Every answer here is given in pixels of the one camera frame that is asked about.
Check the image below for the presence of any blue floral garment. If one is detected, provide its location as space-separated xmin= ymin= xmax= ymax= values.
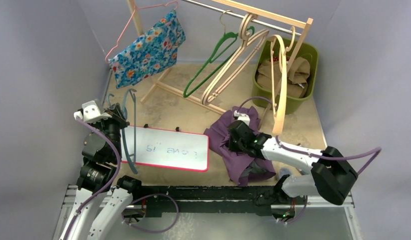
xmin=109 ymin=10 xmax=186 ymax=89

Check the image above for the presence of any small blue round lid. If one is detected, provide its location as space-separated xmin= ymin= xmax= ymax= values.
xmin=278 ymin=167 xmax=293 ymax=179

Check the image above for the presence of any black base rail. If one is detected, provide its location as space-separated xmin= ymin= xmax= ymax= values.
xmin=117 ymin=175 xmax=307 ymax=220

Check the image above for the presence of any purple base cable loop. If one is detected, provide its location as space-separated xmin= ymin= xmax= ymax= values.
xmin=121 ymin=193 xmax=180 ymax=234

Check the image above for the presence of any pink-framed whiteboard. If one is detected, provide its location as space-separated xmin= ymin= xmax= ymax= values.
xmin=120 ymin=125 xmax=209 ymax=172

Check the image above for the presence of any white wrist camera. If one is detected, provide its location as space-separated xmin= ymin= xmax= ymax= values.
xmin=73 ymin=99 xmax=112 ymax=124
xmin=233 ymin=110 xmax=251 ymax=126

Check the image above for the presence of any wooden clothes rack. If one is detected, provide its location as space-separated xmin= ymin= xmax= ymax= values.
xmin=125 ymin=0 xmax=314 ymax=132

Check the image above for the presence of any pink wire hanger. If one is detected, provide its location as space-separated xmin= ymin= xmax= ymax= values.
xmin=104 ymin=0 xmax=180 ymax=64

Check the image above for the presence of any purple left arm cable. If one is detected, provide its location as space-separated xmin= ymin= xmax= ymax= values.
xmin=61 ymin=118 xmax=123 ymax=240

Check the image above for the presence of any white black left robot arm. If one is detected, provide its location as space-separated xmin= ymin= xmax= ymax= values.
xmin=59 ymin=100 xmax=143 ymax=240

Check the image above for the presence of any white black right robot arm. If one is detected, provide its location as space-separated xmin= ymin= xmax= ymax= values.
xmin=227 ymin=120 xmax=358 ymax=206

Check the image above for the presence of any green plastic hanger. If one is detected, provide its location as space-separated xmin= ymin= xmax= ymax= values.
xmin=182 ymin=26 xmax=256 ymax=99

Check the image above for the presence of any green plastic bin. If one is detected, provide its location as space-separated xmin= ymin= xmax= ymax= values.
xmin=252 ymin=41 xmax=319 ymax=115

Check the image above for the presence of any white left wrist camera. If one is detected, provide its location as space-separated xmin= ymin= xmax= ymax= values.
xmin=73 ymin=99 xmax=112 ymax=124

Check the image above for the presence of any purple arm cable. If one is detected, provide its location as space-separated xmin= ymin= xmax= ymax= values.
xmin=61 ymin=118 xmax=123 ymax=240
xmin=236 ymin=96 xmax=383 ymax=176

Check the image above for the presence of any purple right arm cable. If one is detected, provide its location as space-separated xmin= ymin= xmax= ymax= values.
xmin=236 ymin=96 xmax=383 ymax=176

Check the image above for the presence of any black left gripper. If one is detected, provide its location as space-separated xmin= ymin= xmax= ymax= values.
xmin=88 ymin=102 xmax=131 ymax=160

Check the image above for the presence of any tan garment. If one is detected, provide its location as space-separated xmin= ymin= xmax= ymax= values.
xmin=256 ymin=57 xmax=310 ymax=99

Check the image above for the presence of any beige plastic hanger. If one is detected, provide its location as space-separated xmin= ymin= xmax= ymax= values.
xmin=270 ymin=26 xmax=296 ymax=136

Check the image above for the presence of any teal plastic hanger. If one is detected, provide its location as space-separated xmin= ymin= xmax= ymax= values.
xmin=106 ymin=87 xmax=139 ymax=175

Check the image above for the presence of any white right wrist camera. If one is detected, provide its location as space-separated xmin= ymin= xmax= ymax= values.
xmin=233 ymin=110 xmax=251 ymax=126

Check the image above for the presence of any purple garment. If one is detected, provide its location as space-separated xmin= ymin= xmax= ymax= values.
xmin=204 ymin=106 xmax=276 ymax=187

